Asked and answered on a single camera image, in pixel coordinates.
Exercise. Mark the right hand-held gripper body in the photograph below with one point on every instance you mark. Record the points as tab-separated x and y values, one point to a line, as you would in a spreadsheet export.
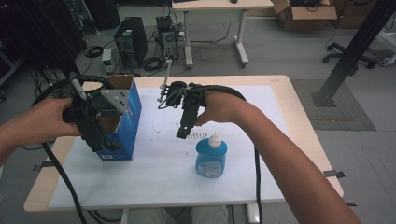
190	96

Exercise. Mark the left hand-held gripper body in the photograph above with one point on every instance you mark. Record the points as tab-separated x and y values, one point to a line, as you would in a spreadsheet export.
93	105

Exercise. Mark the blue cardboard box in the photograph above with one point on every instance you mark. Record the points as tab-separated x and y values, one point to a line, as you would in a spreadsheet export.
126	124

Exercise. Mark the blue bottle with white cap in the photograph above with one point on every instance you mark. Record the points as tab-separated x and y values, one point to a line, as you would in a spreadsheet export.
211	158

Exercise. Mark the person's right hand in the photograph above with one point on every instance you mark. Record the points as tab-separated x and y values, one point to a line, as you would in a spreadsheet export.
224	107

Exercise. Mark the person's left hand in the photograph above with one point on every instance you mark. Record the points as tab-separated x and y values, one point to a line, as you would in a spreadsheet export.
48	119

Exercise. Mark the small white power unit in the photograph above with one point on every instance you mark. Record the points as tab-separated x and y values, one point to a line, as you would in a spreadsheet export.
106	59

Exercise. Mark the white table mat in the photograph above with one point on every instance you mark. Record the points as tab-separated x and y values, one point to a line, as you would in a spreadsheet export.
162	174

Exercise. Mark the open computer case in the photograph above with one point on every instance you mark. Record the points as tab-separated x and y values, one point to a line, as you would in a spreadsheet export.
168	39

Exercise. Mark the black tape strip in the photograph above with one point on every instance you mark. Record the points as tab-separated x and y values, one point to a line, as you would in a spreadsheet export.
333	173
42	166

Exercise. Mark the black computer tower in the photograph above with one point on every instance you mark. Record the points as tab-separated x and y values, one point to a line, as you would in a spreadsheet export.
130	42

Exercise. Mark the black curtain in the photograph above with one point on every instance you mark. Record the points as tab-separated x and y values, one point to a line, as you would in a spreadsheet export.
40	31

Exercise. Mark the person's left leg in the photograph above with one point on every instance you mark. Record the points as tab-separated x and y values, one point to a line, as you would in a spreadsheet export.
149	216

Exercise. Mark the person's leg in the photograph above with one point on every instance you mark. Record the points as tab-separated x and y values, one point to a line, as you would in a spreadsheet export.
149	216
210	215

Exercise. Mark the wooden desk with white legs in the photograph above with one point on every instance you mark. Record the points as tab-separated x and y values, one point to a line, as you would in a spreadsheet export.
218	4

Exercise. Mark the person's right leg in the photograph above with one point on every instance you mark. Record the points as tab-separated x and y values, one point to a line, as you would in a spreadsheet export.
210	215

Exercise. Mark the white table leg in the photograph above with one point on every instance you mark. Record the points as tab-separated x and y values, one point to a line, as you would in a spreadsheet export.
253	214

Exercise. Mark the open brown cardboard box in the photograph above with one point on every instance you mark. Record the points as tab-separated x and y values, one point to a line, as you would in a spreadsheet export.
305	15

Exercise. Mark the grey floor mat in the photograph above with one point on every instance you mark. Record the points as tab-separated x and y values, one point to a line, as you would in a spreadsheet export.
348	115

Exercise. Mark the black office chair base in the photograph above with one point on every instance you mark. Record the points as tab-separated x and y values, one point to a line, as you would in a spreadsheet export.
345	54

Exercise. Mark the black metal stand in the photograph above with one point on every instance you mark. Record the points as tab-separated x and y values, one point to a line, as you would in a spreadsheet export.
351	53

